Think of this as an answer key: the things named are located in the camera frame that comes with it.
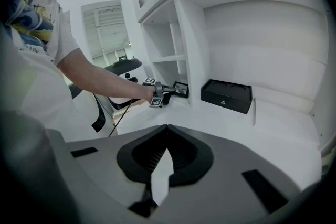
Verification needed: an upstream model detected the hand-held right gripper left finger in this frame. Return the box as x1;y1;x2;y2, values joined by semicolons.
47;124;169;224

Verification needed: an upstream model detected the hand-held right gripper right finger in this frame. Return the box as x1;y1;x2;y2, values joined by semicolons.
148;124;322;224

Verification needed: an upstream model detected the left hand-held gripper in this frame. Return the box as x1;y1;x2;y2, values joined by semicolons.
142;77;176;109

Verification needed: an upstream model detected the black picture frame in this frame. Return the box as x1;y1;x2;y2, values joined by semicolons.
172;81;190;99

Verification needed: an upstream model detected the white shelf unit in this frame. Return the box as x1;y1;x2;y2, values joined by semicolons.
128;0;336;158

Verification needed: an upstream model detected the person's left forearm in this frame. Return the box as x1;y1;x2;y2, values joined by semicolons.
56;46;157;101

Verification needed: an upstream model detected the round black table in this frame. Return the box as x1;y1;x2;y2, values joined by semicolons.
103;58;143;73

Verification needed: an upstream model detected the black storage box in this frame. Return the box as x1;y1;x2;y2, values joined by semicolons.
200;78;253;115

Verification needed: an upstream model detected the white and black chair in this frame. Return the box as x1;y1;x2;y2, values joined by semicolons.
67;76;144;135

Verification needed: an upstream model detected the person's white printed t-shirt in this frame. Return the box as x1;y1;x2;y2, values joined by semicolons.
0;0;81;129

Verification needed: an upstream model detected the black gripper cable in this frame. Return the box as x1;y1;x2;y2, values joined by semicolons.
108;99;134;137

